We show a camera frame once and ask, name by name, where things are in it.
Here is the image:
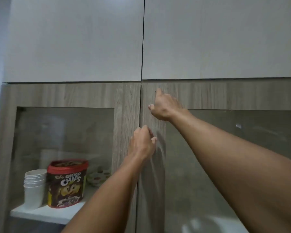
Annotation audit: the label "person's left hand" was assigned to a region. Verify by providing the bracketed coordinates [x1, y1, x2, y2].
[127, 125, 158, 163]

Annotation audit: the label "person's right hand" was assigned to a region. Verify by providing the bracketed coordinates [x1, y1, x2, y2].
[148, 88, 188, 122]

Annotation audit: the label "wood frame glass cabinet door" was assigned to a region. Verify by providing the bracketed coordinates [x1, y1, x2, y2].
[0, 82, 141, 233]
[135, 79, 291, 233]

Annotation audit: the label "person's right forearm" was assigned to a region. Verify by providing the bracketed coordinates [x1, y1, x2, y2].
[169, 109, 291, 233]

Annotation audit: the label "person's left forearm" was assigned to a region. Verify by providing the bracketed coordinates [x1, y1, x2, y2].
[60, 154, 152, 233]

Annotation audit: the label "white upper cabinet door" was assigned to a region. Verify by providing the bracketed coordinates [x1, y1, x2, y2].
[142, 0, 291, 80]
[2, 0, 145, 83]

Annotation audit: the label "polka dot plates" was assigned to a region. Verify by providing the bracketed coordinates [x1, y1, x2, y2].
[86, 167, 112, 188]

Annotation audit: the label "red lid cereal tub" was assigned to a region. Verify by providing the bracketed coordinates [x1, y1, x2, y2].
[47, 159, 90, 209]

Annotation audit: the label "stack of white paper cups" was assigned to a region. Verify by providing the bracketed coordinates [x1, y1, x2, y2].
[23, 169, 48, 211]

